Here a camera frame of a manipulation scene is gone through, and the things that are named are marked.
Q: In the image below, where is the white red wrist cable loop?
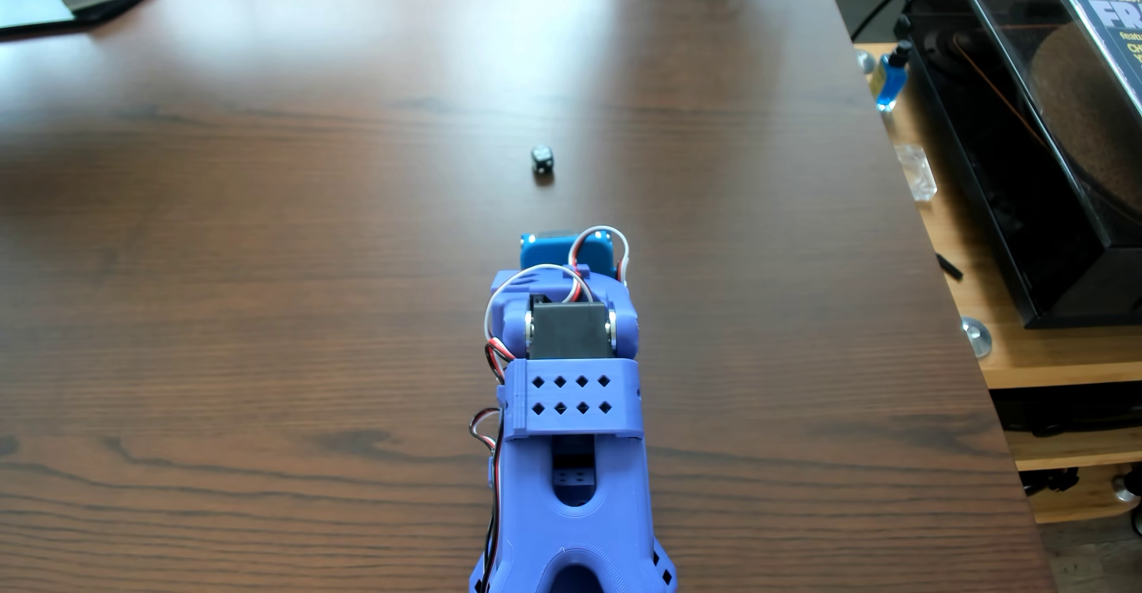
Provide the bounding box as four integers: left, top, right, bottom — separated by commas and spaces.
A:
567, 225, 631, 289

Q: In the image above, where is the round metal disc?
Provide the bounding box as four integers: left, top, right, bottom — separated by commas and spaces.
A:
961, 316, 994, 360

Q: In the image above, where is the small blue liquid bottle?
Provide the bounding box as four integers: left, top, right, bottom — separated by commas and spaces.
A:
874, 40, 914, 113

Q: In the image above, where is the clear plastic piece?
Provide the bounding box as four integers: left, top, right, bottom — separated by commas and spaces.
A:
895, 143, 939, 202

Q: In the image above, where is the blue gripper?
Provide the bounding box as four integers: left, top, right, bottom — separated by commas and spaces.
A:
520, 230, 622, 279

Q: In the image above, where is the light wooden cabinet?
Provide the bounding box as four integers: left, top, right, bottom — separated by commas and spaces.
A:
854, 42, 1142, 525

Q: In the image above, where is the cork platter mat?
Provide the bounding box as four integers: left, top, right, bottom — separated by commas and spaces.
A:
1030, 22, 1142, 221

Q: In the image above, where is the blue album cover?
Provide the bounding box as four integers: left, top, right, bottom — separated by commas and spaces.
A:
1060, 0, 1142, 118

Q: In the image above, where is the red white black cable bundle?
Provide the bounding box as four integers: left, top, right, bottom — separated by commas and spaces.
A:
469, 337, 519, 593

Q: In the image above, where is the black power cable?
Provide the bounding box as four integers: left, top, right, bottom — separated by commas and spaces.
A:
850, 0, 917, 42

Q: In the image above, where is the black turntable with dust cover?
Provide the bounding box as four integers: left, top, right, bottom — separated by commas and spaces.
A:
896, 0, 1142, 329

